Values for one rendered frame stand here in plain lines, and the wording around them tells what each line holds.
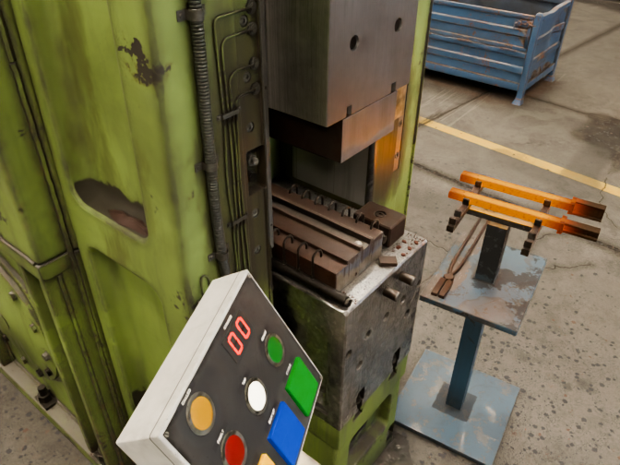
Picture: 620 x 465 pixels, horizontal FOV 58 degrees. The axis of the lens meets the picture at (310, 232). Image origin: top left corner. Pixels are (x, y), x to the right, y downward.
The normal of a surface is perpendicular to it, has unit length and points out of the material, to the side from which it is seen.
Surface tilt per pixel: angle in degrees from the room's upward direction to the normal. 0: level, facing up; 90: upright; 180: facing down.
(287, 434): 60
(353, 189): 90
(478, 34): 89
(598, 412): 0
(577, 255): 0
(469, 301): 0
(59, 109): 90
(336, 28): 90
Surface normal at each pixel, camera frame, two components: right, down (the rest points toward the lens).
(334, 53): 0.78, 0.37
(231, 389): 0.84, -0.28
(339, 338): -0.63, 0.45
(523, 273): 0.00, -0.81
